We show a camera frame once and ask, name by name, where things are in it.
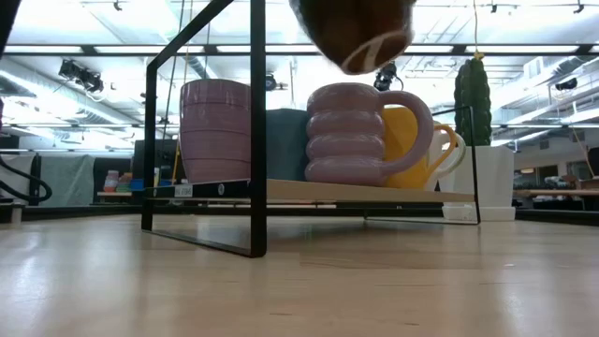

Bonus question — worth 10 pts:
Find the wooden shelf with black frame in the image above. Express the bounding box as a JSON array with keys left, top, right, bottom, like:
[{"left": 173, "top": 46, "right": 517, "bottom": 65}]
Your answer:
[{"left": 141, "top": 0, "right": 483, "bottom": 259}]

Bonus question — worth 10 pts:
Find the purple ribbed mug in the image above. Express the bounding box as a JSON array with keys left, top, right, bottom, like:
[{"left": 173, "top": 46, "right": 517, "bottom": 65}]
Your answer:
[{"left": 179, "top": 78, "right": 253, "bottom": 184}]

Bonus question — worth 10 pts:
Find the grey cloth cover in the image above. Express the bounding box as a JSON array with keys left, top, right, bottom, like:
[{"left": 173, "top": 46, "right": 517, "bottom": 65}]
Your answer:
[{"left": 39, "top": 154, "right": 97, "bottom": 209}]

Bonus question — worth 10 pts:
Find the wooden background table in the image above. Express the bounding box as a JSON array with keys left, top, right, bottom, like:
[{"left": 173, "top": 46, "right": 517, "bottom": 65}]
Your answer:
[{"left": 513, "top": 186, "right": 599, "bottom": 198}]

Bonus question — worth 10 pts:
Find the lilac bubble-shaped mug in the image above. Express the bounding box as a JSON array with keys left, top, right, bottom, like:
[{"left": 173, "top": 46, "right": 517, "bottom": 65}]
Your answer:
[{"left": 304, "top": 82, "right": 436, "bottom": 188}]

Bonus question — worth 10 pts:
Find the black vacuum hose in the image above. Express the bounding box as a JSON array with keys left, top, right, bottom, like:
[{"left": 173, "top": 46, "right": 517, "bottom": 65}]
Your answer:
[{"left": 0, "top": 154, "right": 54, "bottom": 208}]

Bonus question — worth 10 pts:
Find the white hexagonal plant pot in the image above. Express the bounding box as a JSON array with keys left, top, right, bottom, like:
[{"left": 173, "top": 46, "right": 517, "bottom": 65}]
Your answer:
[{"left": 441, "top": 145, "right": 517, "bottom": 223}]

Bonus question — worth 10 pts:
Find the teal mug with white inside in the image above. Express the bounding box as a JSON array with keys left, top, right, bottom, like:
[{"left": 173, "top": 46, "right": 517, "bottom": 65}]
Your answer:
[{"left": 266, "top": 108, "right": 312, "bottom": 183}]

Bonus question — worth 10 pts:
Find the yellow mug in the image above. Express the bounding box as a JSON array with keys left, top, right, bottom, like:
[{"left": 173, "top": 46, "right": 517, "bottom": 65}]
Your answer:
[{"left": 381, "top": 106, "right": 459, "bottom": 190}]

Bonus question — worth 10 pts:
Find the dark speckled glazed mug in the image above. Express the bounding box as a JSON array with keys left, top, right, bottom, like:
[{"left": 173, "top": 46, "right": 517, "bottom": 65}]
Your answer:
[{"left": 288, "top": 0, "right": 418, "bottom": 77}]

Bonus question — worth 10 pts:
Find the stack of coloured items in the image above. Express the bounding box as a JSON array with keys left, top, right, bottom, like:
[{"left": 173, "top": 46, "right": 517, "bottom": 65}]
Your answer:
[{"left": 103, "top": 168, "right": 135, "bottom": 194}]

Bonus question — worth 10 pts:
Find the green cactus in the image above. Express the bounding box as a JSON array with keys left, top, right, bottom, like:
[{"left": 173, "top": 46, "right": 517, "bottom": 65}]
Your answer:
[{"left": 453, "top": 56, "right": 493, "bottom": 148}]

